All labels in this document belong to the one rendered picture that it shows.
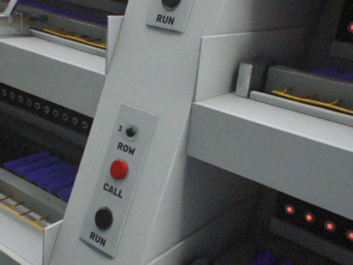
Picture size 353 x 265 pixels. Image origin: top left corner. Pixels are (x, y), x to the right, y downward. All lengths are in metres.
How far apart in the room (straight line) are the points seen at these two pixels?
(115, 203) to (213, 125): 0.11
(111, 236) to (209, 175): 0.10
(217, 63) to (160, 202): 0.12
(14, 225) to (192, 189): 0.21
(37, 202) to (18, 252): 0.06
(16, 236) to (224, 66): 0.28
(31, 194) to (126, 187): 0.18
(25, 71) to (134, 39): 0.15
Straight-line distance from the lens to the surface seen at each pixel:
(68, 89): 0.46
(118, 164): 0.39
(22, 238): 0.51
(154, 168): 0.37
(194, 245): 0.44
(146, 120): 0.38
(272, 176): 0.34
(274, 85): 0.41
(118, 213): 0.39
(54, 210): 0.51
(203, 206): 0.43
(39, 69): 0.49
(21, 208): 0.55
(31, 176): 0.59
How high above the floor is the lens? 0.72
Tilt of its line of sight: 4 degrees down
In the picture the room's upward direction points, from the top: 17 degrees clockwise
